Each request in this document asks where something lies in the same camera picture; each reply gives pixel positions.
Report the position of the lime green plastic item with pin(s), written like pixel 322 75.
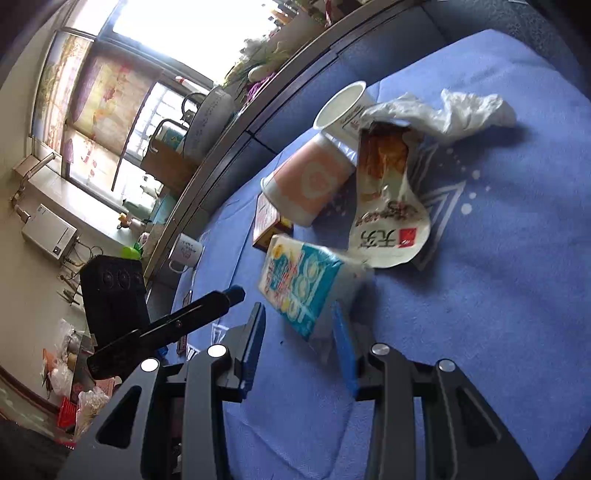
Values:
pixel 131 253

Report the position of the square chrome faucet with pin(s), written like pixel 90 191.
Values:
pixel 157 127

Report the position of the pink paper cup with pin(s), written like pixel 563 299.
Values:
pixel 309 180

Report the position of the white tissue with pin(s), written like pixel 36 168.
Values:
pixel 466 115

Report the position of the arched chrome faucet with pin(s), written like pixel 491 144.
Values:
pixel 186 104

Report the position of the green onions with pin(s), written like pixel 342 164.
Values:
pixel 272 53

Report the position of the red plastic basket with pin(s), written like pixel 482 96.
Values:
pixel 67 413

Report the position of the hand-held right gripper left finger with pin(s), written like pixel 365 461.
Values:
pixel 256 350

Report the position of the white orange snack bag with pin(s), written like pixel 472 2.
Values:
pixel 388 230

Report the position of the white enamel mug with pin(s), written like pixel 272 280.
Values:
pixel 187 251

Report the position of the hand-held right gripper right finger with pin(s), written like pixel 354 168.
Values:
pixel 344 350

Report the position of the white water heater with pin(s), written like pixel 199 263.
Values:
pixel 48 235

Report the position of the purple vegetable scraps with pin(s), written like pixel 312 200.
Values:
pixel 258 87

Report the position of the blue printed tablecloth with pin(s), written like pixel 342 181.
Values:
pixel 485 300

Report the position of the white radish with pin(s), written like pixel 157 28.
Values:
pixel 261 71

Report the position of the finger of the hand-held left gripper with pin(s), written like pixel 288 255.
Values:
pixel 198 311

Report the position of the white patterned wash basin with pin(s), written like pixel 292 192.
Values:
pixel 207 122

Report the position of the white paper cup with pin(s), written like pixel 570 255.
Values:
pixel 344 131

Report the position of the small yellow red box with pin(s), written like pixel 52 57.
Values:
pixel 265 226

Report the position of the wooden cutting board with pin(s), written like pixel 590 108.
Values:
pixel 161 170

